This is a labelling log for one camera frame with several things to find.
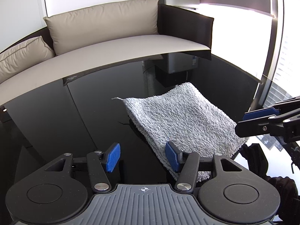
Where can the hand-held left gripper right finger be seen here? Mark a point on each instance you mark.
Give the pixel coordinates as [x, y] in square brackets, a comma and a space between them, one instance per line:
[172, 158]

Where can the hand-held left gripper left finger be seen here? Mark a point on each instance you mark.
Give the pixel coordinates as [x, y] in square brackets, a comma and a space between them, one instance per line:
[112, 157]

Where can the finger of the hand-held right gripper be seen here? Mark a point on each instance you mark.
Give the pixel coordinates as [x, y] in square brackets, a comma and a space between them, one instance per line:
[257, 114]
[253, 127]

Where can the grey terry towel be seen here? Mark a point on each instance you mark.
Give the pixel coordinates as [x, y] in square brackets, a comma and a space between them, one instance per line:
[182, 117]

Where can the metal window pole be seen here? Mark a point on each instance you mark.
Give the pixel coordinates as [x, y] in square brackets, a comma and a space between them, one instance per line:
[269, 58]

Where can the dark brown sofa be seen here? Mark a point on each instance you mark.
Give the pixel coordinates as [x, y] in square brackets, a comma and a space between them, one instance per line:
[117, 49]

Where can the large beige cushion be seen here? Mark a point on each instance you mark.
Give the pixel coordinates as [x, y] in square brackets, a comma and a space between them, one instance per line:
[100, 23]

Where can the small beige cushion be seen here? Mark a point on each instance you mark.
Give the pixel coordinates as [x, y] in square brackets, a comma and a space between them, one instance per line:
[21, 56]

